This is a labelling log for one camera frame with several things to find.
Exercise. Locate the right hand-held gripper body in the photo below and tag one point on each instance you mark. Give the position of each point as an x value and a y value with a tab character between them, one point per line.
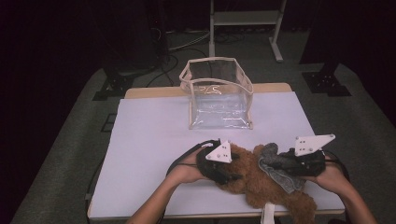
311	144

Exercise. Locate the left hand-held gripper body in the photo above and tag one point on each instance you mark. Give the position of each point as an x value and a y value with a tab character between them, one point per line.
222	154

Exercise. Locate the clear plastic bag beige trim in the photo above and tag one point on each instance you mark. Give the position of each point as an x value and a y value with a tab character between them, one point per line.
218	112

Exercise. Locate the grey knitted cloth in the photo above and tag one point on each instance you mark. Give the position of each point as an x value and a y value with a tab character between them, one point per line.
286	182

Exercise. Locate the brown teddy bear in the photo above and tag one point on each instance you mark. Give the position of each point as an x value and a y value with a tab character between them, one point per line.
258	186

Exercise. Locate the person's left hand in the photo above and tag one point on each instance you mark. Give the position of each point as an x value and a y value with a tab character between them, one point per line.
186	172

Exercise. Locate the person's right hand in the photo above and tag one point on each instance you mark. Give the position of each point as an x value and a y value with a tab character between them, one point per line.
334	180

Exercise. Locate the black stand base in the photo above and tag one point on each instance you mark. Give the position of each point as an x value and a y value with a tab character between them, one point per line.
327	82
116	85

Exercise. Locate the white table mat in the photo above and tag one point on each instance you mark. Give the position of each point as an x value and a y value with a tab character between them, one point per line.
140	140

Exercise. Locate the wooden table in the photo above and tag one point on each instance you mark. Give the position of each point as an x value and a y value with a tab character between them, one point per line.
149	92

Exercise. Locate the white metal stand frame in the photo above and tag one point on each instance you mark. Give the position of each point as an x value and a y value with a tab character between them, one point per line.
246	18

